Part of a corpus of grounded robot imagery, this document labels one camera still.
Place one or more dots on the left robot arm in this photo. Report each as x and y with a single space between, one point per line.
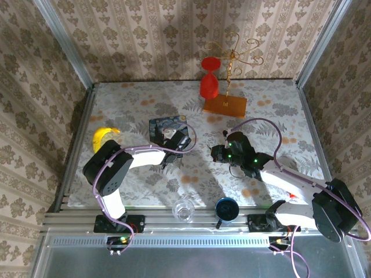
110 173

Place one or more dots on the dark blue mug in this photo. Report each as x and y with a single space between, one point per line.
226 210

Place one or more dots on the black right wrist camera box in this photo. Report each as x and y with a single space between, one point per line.
239 142

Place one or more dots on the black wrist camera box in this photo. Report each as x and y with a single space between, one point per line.
239 142
181 141

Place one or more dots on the blue starry night tin box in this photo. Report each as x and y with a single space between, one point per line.
162 123

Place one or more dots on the red wine glass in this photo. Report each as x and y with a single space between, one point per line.
208 88

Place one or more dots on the yellow plastic banana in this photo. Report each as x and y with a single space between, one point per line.
100 137

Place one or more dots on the grey metal tray with vents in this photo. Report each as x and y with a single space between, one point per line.
185 260

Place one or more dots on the aluminium side rail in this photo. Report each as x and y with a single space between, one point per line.
318 144
76 144

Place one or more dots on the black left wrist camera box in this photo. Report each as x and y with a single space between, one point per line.
181 141

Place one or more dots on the aluminium extrusion rail wide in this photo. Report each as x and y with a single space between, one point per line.
162 220

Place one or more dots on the clear drinking glass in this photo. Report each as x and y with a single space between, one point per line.
183 211

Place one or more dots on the aluminium frame post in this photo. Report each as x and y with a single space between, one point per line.
63 40
321 43

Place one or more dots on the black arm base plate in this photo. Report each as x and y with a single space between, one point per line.
255 224
136 223

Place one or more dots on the floral patterned table mat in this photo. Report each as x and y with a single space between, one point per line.
203 179

